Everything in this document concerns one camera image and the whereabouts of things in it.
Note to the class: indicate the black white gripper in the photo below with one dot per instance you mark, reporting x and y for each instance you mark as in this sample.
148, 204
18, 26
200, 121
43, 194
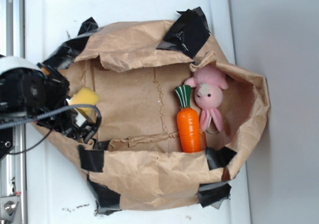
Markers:
40, 94

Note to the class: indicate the yellow green sponge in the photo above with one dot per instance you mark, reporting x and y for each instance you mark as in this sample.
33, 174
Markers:
85, 96

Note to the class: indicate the white tray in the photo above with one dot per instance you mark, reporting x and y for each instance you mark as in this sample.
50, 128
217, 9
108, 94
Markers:
56, 191

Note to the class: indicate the brown paper bag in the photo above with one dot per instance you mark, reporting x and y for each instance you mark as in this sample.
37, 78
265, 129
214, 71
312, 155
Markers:
135, 161

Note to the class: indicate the orange toy carrot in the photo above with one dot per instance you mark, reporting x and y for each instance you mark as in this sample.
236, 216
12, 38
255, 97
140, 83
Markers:
187, 121

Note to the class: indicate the pink plush bunny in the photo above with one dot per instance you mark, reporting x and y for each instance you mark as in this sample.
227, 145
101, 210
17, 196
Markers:
209, 84

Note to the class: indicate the metal frame rail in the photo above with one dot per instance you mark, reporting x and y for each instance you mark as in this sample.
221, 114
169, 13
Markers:
13, 194

